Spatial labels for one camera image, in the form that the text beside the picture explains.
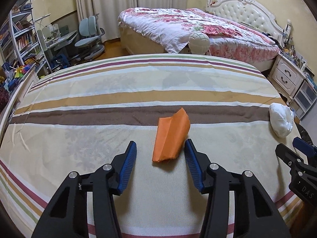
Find striped cloth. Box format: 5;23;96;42
0;53;305;238

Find bookshelf with books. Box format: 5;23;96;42
0;0;50;80

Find orange paper piece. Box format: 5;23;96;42
152;107;191;163

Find bin with black bag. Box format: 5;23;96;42
296;125;317;144

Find beige curtains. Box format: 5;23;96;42
74;0;189;42

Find grey study desk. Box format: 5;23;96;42
41;30;78;65

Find plastic drawer unit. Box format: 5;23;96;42
288;79;317;119

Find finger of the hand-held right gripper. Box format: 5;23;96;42
292;137;317;158
275;143;310;177

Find colourful toy pile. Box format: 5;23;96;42
2;63;35;80

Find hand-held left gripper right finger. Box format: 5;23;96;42
184;139;291;238

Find grey blue desk chair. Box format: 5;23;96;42
74;15;106;61

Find clutter of small bedside items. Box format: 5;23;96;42
280;23;317;80

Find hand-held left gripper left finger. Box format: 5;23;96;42
32;140;137;238

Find floral quilt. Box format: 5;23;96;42
117;7;280;61

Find white tissue ball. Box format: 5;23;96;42
269;102;294;138

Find white nightstand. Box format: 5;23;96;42
268;53;306;102

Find white tufted bed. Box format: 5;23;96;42
117;0;285;73

